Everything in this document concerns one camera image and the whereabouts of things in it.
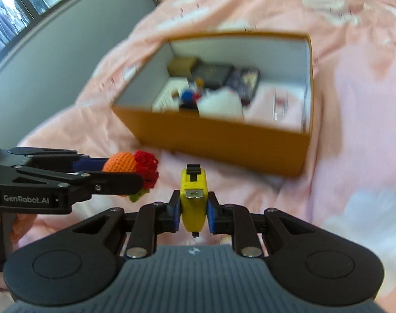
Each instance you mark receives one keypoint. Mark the yellow tape measure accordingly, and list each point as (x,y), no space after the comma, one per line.
(194,197)

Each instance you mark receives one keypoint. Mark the orange red crochet flower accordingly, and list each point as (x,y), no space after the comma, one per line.
(143,163)

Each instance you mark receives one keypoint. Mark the person's left hand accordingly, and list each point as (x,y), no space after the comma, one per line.
(21,225)

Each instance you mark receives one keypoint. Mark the black book in box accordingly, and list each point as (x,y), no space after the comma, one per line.
(210,75)

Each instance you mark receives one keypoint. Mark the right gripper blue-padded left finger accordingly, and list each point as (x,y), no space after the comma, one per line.
(148,223)

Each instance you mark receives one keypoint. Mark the pink fabric pouch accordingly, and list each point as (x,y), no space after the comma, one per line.
(276,107)

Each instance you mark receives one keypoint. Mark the dark patterned card box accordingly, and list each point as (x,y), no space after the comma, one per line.
(244,81)

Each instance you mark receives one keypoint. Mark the pink cloud-print duvet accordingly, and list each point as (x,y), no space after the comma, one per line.
(328,235)

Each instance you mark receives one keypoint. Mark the gold jewelry box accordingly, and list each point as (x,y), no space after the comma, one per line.
(182,66)

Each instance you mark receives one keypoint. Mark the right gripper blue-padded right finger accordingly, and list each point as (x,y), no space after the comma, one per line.
(237,222)

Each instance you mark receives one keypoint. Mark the white rectangular case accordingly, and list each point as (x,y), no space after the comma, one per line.
(169,96)

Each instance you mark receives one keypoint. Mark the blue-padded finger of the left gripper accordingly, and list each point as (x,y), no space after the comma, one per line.
(34,191)
(58,160)

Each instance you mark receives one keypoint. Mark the orange cardboard box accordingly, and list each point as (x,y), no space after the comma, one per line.
(285,60)

